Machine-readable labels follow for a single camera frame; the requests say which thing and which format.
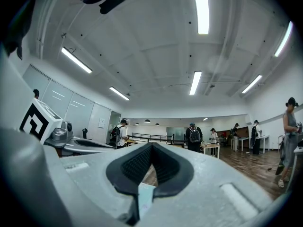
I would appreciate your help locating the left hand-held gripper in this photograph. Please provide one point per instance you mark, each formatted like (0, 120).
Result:
(35, 122)

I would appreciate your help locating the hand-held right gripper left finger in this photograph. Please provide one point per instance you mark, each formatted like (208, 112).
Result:
(94, 185)

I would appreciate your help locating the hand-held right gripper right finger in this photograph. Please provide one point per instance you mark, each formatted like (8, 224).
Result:
(208, 197)

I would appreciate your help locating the white paper notice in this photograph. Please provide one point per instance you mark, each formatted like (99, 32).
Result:
(101, 123)

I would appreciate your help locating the glass partition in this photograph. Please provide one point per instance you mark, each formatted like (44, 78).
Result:
(71, 107)

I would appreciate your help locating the white work table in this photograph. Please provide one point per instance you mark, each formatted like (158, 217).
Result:
(209, 145)

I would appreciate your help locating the light blue floral tablecloth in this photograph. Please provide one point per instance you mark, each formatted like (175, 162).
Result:
(145, 197)

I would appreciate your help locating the long ceiling light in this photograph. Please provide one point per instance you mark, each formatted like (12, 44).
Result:
(200, 8)
(119, 93)
(77, 60)
(252, 84)
(195, 83)
(205, 119)
(284, 39)

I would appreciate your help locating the black railing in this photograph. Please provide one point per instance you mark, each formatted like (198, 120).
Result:
(151, 136)

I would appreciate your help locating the black green bag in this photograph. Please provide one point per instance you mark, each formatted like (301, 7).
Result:
(280, 169)

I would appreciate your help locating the long white desk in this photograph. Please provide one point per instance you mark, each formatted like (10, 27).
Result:
(265, 137)

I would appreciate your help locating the person's dark jacket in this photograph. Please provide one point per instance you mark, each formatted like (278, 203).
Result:
(19, 27)

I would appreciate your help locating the black head camera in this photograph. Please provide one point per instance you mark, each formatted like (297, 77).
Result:
(112, 3)

